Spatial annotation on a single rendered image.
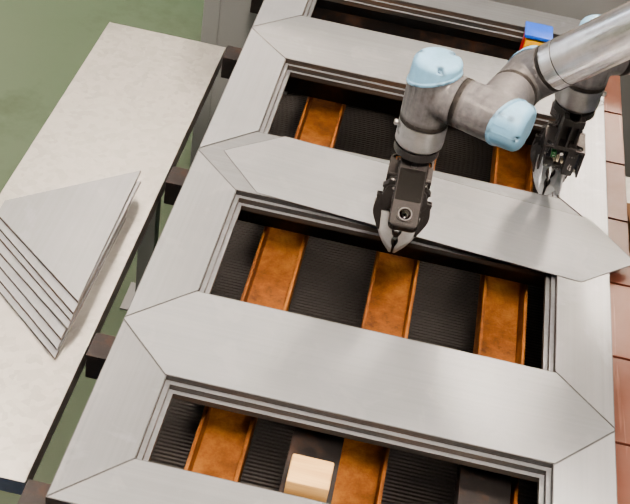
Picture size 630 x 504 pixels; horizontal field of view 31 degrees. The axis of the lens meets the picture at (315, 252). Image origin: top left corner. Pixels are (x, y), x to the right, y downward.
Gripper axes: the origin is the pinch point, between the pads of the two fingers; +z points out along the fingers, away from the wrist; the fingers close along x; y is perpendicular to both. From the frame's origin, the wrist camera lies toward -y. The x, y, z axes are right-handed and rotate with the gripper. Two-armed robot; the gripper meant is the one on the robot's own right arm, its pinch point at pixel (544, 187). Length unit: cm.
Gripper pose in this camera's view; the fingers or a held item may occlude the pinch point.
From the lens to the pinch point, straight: 213.3
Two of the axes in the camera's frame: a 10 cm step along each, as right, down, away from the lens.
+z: -1.4, 7.4, 6.6
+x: 9.8, 2.2, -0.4
